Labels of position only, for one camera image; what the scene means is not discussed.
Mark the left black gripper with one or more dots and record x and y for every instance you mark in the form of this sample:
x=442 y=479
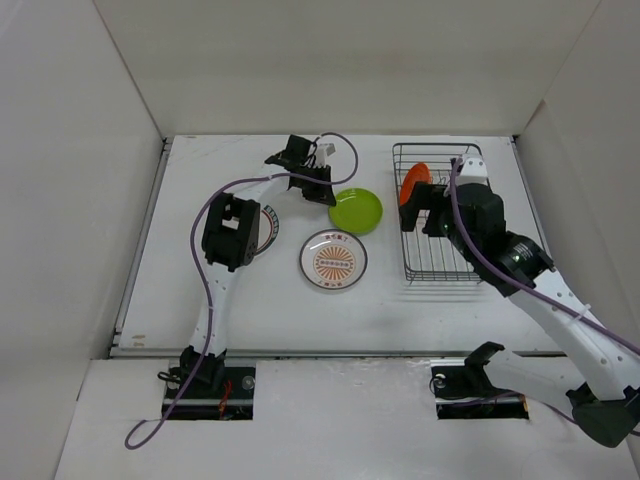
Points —
x=322 y=194

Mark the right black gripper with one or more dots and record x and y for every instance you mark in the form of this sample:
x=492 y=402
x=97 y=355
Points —
x=425 y=196

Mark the white plate green rim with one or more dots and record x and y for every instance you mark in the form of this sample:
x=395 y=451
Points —
x=269 y=227

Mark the white plate orange sunburst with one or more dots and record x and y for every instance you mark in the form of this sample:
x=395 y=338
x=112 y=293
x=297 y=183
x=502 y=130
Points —
x=333 y=260

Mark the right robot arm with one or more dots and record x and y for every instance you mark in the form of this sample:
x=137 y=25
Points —
x=599 y=386

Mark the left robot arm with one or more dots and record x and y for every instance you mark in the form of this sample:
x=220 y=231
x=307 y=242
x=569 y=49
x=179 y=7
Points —
x=229 y=243

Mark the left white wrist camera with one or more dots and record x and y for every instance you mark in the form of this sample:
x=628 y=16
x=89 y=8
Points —
x=320 y=154

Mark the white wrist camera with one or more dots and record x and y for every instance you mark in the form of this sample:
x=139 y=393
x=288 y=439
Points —
x=469 y=169
x=320 y=154

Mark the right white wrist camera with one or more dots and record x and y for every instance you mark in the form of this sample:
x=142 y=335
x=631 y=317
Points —
x=469 y=169

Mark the black wire dish rack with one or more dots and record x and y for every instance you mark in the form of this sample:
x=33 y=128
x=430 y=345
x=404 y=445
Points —
x=429 y=259

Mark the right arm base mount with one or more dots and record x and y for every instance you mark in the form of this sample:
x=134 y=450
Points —
x=463 y=391

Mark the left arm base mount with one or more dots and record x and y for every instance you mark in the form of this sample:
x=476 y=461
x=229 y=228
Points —
x=219 y=391

